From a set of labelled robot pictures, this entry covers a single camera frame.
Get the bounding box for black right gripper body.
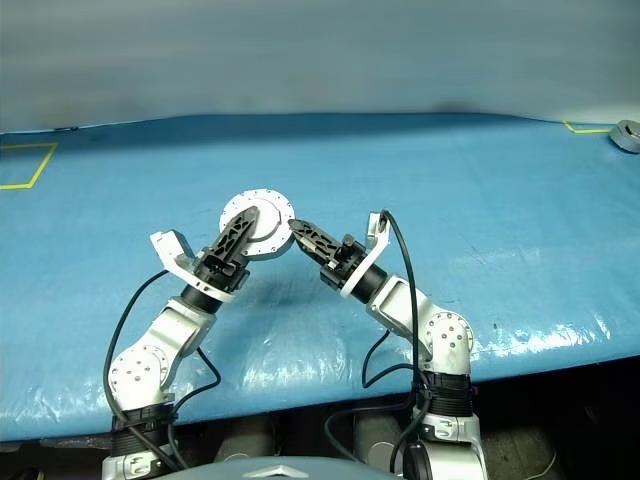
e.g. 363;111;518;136
318;233;374;292

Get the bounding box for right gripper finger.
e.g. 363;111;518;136
288;218;346;266

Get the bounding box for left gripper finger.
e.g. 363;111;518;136
217;205;262;261

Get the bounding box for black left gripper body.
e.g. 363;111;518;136
192;247;251;296

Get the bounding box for round finned motor lid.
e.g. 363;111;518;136
219;188;296;254

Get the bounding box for grey rounded shape under table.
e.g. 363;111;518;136
214;417;274;461
354;412;401;466
482;424;566;480

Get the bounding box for blue plastic table cover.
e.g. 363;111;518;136
0;112;640;444

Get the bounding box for grey robot torso with emblem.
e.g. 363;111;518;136
174;457;401;480

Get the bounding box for grey metal cylinder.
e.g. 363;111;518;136
608;118;640;155

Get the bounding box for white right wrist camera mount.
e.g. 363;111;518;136
341;210;392;297

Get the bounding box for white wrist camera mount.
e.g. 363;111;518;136
149;229;239;304
341;210;392;297

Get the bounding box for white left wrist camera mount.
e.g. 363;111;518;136
149;229;239;304

